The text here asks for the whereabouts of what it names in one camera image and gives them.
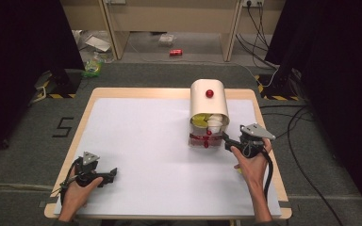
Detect white cup-shaped item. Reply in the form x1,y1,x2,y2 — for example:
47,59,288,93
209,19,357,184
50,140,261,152
206,114,225,134

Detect hand-held gripper black cable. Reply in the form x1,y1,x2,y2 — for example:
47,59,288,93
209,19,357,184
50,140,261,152
51,158,83,205
263,147,275,202

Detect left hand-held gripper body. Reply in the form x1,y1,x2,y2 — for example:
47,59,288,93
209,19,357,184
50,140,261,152
74,151,107,188

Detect white storage box red knobs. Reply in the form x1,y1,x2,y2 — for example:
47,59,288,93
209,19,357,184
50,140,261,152
188,78,231,151

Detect person's right hand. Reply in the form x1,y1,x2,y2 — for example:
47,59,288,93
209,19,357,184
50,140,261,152
230,137,273,191

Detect white wall socket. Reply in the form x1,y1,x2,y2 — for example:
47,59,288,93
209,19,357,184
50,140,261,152
242,0,265,8

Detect person's left hand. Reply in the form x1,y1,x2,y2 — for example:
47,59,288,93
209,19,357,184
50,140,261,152
58,166,104,218

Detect small clear plastic packet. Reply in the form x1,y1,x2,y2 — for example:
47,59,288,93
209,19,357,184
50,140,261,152
157,33,176,47

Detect white table mat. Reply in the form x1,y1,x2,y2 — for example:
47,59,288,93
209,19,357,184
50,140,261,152
54,97,283,218

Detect bundle of black socket cables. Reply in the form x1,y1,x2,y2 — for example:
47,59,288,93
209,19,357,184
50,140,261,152
235,1,279,71

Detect right hand-held gripper black cable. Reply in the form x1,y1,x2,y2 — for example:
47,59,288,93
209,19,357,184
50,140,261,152
263,147,275,202

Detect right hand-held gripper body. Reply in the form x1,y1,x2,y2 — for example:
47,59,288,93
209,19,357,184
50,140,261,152
238,122,277,160

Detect yellow-green item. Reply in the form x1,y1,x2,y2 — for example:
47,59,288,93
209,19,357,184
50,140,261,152
191,113,212,129

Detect black curtain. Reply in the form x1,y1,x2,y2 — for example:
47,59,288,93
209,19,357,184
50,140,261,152
264,0,362,218
0,0,86,164

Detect light wooden desk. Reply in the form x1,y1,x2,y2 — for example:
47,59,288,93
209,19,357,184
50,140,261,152
59,0,287,63

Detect stand base with hazard tape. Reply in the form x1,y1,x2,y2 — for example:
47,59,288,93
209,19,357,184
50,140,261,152
254,73,302,102
35,69,83,100

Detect left hand-held gripper black cable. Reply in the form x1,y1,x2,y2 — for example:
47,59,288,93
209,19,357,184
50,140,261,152
51,158,83,205

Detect short black floor cable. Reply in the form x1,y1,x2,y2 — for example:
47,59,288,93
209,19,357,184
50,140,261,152
260,111,316,143

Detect white floor cable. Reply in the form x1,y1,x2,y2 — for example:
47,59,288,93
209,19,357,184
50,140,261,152
127,40,279,89

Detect long black floor cable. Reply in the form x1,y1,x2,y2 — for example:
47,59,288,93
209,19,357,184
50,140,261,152
258,105,345,226

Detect green snack bag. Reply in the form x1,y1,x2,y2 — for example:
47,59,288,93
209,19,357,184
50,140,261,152
81,59,104,79

